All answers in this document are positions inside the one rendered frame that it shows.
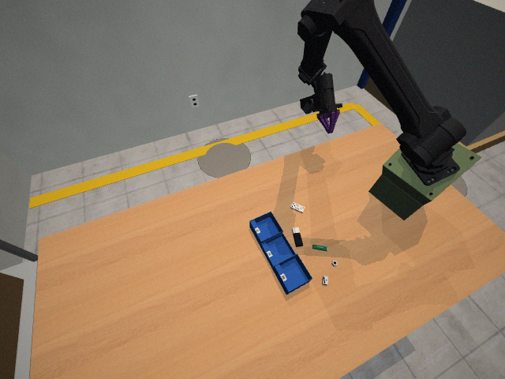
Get blue rack of bins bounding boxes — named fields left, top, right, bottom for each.
left=249, top=212, right=312, bottom=295

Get white domino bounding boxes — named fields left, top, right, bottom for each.
left=290, top=202, right=305, bottom=213

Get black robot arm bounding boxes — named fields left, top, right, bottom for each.
left=297, top=0, right=466, bottom=186

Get green battery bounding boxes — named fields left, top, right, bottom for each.
left=312, top=245, right=328, bottom=251

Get black and white eraser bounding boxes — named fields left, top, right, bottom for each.
left=292, top=227, right=303, bottom=247

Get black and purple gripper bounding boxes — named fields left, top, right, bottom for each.
left=312, top=89, right=342, bottom=133

